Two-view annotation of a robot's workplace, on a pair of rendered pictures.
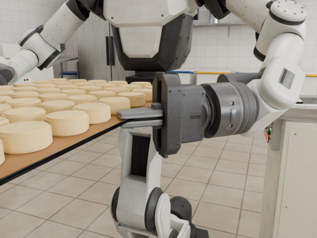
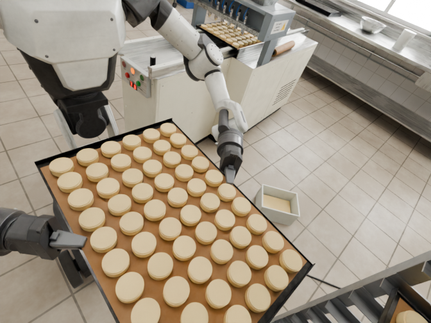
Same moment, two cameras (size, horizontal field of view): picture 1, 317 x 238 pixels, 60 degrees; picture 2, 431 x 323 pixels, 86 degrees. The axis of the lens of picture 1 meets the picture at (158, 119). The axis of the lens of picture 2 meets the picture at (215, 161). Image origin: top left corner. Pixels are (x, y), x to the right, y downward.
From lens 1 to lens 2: 72 cm
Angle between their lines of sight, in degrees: 71
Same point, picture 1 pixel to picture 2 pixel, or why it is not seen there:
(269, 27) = (206, 66)
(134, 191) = not seen: hidden behind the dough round
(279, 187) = (156, 119)
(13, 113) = (230, 222)
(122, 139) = not seen: hidden behind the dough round
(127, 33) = (69, 69)
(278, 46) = (220, 85)
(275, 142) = (148, 92)
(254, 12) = (189, 47)
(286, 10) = (217, 57)
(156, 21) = (108, 55)
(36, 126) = (258, 218)
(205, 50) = not seen: outside the picture
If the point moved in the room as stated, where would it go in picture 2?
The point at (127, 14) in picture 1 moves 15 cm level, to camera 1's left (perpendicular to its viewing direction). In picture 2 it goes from (69, 50) to (6, 70)
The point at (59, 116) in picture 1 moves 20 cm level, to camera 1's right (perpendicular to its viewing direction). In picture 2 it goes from (245, 208) to (268, 163)
